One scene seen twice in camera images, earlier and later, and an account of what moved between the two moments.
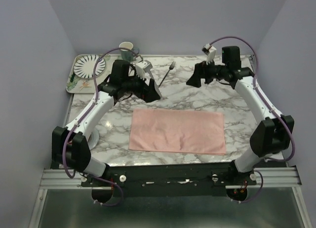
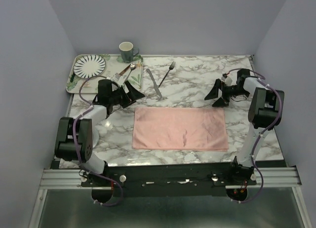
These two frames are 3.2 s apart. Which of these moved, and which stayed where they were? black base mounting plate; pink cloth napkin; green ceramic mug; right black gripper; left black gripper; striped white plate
Moved: right black gripper; left black gripper
Stayed: green ceramic mug; pink cloth napkin; striped white plate; black base mounting plate
